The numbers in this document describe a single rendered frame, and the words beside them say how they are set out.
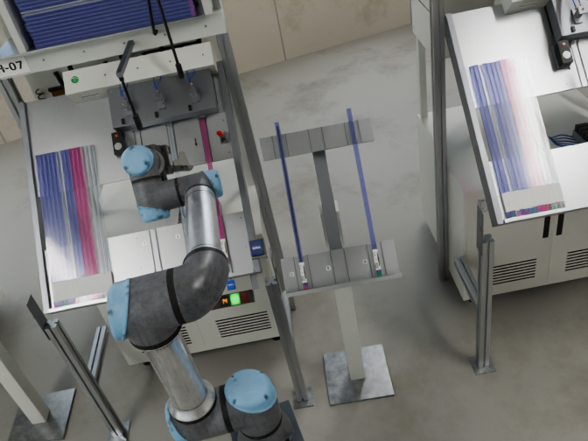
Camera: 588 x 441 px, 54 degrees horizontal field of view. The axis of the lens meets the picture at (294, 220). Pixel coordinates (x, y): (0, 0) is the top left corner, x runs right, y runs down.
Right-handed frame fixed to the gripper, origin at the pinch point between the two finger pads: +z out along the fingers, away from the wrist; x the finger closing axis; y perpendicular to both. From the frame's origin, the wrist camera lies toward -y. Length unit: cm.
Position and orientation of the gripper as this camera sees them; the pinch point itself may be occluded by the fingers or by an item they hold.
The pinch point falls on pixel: (169, 173)
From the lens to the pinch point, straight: 182.4
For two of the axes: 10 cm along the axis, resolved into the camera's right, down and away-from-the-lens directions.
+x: -9.8, 1.9, 0.3
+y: -2.0, -9.8, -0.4
